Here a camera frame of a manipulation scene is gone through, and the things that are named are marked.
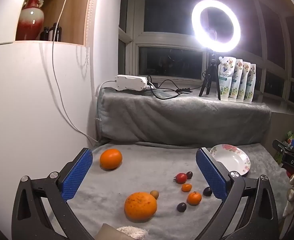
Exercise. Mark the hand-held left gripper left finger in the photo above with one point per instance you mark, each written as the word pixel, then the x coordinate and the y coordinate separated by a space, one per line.
pixel 75 175

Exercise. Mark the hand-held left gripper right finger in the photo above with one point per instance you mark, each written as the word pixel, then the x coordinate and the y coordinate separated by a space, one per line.
pixel 210 175

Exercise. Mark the white floral plate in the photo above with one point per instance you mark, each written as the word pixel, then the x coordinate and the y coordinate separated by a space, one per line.
pixel 230 157

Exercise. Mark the small mandarin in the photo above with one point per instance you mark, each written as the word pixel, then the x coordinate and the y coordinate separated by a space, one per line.
pixel 194 198

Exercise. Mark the red cherry tomato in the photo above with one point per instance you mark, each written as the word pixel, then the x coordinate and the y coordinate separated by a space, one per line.
pixel 181 178

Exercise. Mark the smooth orange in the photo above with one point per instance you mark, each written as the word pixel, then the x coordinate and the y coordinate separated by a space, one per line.
pixel 110 159

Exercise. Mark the large rough-skinned orange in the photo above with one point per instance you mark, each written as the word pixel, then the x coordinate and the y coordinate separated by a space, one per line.
pixel 140 207

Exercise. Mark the cream plush toy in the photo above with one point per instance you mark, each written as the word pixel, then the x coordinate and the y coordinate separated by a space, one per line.
pixel 290 195

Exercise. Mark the grey blanket-covered bolster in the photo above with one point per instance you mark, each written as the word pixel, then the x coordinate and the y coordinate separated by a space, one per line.
pixel 177 120

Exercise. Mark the beige cloth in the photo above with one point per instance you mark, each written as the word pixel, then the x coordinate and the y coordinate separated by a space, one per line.
pixel 107 232

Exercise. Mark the white floral refill pouch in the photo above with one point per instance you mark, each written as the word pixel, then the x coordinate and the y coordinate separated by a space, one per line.
pixel 225 80
pixel 239 85
pixel 245 87
pixel 252 87

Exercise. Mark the white fuzzy plush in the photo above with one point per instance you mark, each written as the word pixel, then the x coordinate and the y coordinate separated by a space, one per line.
pixel 133 233

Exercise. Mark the black tripod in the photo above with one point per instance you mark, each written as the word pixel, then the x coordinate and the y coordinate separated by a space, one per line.
pixel 213 66

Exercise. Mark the white power strip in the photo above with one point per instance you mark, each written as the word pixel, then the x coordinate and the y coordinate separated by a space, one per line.
pixel 130 82

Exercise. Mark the dark glass bottle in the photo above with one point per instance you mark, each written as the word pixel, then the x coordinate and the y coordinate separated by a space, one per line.
pixel 46 35
pixel 57 33

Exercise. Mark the red and white vase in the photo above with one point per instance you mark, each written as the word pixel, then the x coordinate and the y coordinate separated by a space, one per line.
pixel 30 22

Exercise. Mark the white beaded trim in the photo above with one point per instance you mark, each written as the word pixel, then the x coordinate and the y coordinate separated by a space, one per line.
pixel 90 12

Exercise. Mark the wooden wall shelf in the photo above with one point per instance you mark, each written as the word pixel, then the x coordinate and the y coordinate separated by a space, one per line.
pixel 69 12

